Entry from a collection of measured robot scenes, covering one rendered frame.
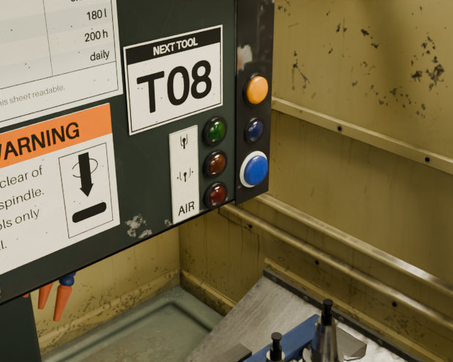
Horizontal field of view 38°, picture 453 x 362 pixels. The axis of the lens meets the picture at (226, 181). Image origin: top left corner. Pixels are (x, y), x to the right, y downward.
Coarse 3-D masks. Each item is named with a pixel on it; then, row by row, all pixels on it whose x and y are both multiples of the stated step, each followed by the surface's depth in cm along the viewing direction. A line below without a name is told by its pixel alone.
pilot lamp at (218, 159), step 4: (216, 156) 59; (220, 156) 59; (212, 160) 59; (216, 160) 59; (220, 160) 59; (224, 160) 60; (212, 164) 59; (216, 164) 59; (220, 164) 59; (224, 164) 60; (212, 168) 59; (216, 168) 59; (220, 168) 59; (212, 172) 59; (216, 172) 59; (220, 172) 60
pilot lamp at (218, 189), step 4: (216, 188) 60; (220, 188) 61; (212, 192) 60; (216, 192) 60; (220, 192) 61; (224, 192) 61; (212, 196) 60; (216, 196) 60; (220, 196) 61; (224, 196) 61; (212, 200) 60; (216, 200) 61; (220, 200) 61; (212, 204) 61; (216, 204) 61
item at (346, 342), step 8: (336, 328) 109; (344, 336) 107; (352, 336) 107; (344, 344) 106; (352, 344) 106; (360, 344) 106; (344, 352) 104; (352, 352) 104; (360, 352) 104; (344, 360) 103; (352, 360) 103
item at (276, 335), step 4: (276, 332) 91; (272, 336) 91; (276, 336) 91; (280, 336) 91; (276, 340) 90; (272, 344) 92; (276, 344) 91; (272, 348) 91; (276, 348) 91; (280, 348) 91; (272, 352) 91; (276, 352) 91; (280, 352) 91; (272, 356) 92; (276, 356) 91; (280, 356) 92
